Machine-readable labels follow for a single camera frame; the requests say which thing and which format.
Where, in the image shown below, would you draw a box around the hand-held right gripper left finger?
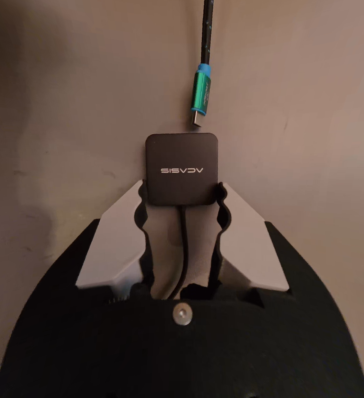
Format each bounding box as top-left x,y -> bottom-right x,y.
76,179 -> 153,289

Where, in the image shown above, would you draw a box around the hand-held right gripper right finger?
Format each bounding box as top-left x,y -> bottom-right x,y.
208,182 -> 290,292

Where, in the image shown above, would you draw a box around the black square adapter hub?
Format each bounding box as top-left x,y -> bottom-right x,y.
145,133 -> 219,301

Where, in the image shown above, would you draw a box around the braided hdmi cable green plugs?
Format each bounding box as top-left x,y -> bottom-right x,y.
190,0 -> 215,129

